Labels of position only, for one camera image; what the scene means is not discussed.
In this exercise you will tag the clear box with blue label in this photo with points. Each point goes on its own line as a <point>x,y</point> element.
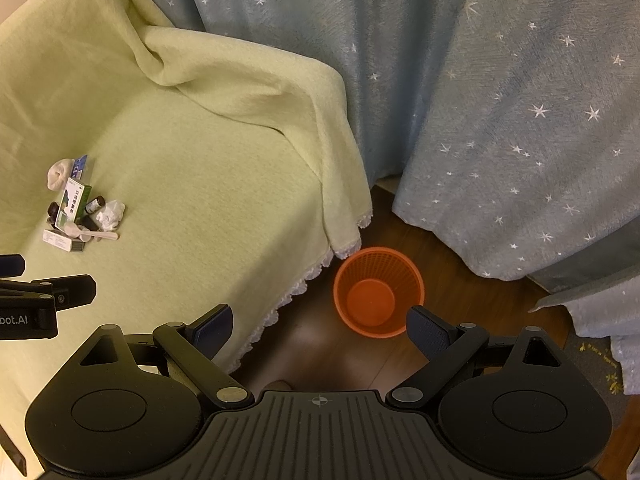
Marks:
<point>82,162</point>

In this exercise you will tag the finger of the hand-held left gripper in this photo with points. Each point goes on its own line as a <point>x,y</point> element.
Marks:
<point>75,290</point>
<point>12,266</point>

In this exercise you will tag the blue star-patterned curtain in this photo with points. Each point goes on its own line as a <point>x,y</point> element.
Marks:
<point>475,135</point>

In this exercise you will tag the white rolled knit sock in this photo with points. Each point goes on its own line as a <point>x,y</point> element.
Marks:
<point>59,175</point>

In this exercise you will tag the black lighter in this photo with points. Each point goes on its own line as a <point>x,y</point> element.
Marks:
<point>89,222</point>

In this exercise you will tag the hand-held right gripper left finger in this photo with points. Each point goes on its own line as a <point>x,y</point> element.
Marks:
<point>216,329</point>

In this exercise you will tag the brown bottle with white cap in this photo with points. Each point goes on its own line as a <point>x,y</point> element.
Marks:
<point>93,205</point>

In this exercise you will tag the white tissue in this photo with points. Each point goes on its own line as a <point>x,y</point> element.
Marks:
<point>111,215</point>

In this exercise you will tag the white plastic spoon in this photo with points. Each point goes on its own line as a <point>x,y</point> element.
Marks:
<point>102,235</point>

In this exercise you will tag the orange mesh plastic basket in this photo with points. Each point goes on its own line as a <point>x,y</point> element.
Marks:
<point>377,305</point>

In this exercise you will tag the dark brown small bottle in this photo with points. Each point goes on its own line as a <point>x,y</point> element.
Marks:
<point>53,208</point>

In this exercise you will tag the green and white medicine box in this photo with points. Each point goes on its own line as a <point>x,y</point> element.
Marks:
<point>72,205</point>

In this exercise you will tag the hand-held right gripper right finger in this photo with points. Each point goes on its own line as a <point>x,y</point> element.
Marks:
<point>425,332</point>

